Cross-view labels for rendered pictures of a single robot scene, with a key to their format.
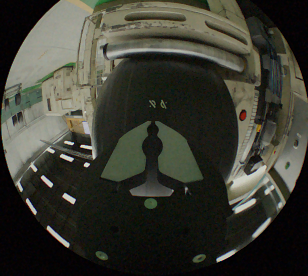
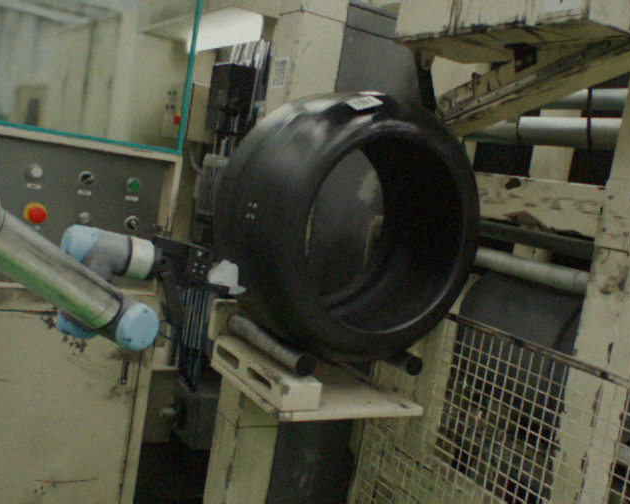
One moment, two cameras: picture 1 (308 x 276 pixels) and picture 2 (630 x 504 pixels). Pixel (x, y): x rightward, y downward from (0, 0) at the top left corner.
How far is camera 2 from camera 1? 1.42 m
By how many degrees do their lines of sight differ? 63
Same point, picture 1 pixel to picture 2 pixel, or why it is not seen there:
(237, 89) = not seen: hidden behind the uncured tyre
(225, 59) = (242, 327)
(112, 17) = (276, 397)
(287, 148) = (149, 208)
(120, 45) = (287, 361)
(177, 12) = (248, 380)
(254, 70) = (216, 316)
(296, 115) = not seen: hidden behind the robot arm
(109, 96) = (270, 312)
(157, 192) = (234, 240)
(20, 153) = not seen: outside the picture
